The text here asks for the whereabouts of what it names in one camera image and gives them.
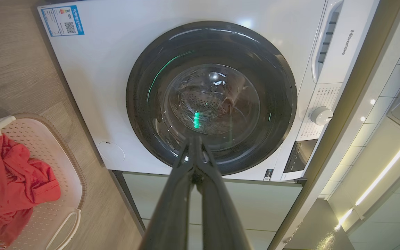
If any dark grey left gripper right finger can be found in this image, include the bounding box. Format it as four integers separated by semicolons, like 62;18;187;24
197;136;253;250

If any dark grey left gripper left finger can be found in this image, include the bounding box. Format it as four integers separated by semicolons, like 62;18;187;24
139;136;197;250

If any white perforated laundry basket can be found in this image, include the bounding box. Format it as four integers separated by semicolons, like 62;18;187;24
0;113;87;250

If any round white filter cover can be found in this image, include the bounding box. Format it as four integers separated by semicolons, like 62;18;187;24
98;141;125;162

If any dark washing machine display panel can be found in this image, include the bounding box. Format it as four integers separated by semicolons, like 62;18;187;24
283;139;318;173

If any round dark washing machine door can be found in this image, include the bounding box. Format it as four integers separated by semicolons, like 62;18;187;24
126;21;298;176

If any white front-load washing machine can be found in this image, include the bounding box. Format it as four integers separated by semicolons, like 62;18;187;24
37;0;381;182

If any white round control knob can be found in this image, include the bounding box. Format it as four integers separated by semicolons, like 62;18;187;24
310;106;334;126

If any long LED light strip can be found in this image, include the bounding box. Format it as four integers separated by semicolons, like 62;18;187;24
335;136;400;230

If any red garment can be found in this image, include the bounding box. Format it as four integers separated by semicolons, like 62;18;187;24
0;134;61;248

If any blue energy label sticker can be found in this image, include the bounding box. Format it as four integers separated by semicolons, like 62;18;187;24
40;5;85;37

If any white detergent drawer handle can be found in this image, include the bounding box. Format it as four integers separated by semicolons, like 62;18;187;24
311;0;344;84

